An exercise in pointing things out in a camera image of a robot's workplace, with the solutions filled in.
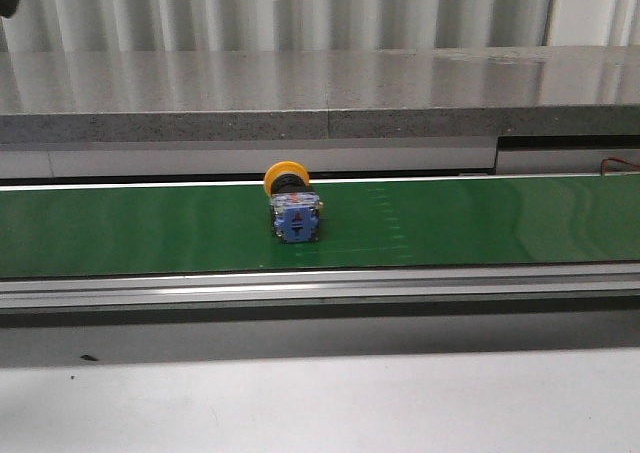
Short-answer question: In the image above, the yellow push button switch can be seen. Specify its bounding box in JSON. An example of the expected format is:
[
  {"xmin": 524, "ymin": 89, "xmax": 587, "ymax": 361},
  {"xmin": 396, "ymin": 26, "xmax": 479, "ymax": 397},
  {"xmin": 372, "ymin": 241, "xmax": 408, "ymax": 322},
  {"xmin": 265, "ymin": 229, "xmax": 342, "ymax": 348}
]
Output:
[{"xmin": 263, "ymin": 161, "xmax": 323, "ymax": 244}]

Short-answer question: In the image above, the green conveyor belt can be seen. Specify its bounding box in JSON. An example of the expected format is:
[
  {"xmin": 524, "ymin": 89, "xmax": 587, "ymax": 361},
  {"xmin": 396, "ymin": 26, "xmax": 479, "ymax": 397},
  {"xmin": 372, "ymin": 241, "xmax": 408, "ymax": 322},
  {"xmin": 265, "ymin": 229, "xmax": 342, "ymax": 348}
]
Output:
[{"xmin": 1, "ymin": 175, "xmax": 639, "ymax": 279}]

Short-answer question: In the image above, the grey stone counter slab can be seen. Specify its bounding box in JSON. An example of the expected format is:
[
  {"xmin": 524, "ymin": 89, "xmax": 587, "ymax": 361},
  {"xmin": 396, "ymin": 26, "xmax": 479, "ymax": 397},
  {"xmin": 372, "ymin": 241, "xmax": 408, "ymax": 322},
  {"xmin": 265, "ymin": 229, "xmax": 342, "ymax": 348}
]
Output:
[{"xmin": 1, "ymin": 47, "xmax": 639, "ymax": 145}]

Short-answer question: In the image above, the white pleated curtain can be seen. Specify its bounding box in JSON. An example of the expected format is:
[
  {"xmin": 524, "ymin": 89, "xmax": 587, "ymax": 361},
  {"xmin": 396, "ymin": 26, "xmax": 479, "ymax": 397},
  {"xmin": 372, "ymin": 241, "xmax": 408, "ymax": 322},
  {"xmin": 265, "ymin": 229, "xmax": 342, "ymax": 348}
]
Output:
[{"xmin": 1, "ymin": 0, "xmax": 639, "ymax": 52}]

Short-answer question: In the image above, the silver aluminium conveyor rail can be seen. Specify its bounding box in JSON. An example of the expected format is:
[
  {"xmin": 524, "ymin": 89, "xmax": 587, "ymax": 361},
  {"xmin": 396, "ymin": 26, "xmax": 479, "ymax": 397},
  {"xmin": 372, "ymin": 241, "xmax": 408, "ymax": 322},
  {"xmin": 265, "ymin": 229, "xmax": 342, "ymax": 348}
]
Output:
[{"xmin": 1, "ymin": 262, "xmax": 639, "ymax": 310}]

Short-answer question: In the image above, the red orange wire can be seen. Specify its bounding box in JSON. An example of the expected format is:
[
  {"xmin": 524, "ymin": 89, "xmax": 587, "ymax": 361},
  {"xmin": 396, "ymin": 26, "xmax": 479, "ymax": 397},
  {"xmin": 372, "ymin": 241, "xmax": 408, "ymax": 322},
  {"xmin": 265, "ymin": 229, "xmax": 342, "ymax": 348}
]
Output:
[{"xmin": 599, "ymin": 157, "xmax": 640, "ymax": 176}]

